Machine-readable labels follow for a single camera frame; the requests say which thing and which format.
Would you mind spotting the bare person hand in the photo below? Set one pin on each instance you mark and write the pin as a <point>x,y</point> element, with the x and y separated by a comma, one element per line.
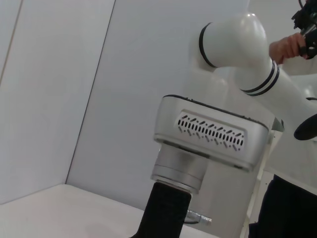
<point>284,48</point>

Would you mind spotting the white robot torso column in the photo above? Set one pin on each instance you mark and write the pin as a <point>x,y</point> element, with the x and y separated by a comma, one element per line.
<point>227,198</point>

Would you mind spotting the black rounded object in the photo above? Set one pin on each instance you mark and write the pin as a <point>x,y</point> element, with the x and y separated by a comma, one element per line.
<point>305,130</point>

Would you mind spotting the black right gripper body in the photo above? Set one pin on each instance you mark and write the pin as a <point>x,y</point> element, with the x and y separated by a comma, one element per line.
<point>163,210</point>

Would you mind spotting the white metal frame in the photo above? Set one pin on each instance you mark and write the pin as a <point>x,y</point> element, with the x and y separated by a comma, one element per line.
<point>260,178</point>

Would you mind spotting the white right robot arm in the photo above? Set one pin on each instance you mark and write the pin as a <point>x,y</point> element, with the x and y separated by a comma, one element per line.
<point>210,131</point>

